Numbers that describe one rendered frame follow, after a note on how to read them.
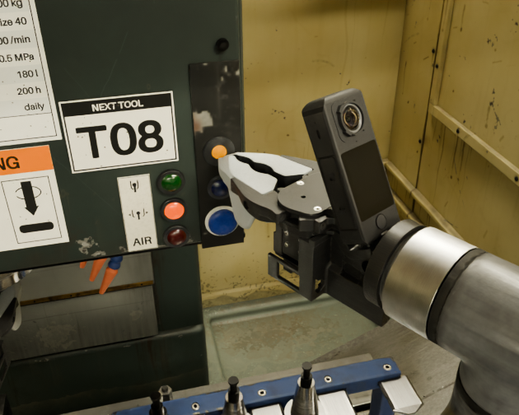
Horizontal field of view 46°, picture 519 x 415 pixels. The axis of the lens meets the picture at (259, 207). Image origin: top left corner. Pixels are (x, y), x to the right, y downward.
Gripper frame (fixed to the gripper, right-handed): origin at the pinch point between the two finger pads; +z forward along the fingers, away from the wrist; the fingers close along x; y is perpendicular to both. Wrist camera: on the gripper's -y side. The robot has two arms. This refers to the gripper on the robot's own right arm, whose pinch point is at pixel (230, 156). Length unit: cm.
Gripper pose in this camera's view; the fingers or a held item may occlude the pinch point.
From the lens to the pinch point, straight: 57.5
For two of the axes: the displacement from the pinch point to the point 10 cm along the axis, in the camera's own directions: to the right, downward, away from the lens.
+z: -6.9, -3.8, 6.1
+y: 0.1, 8.4, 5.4
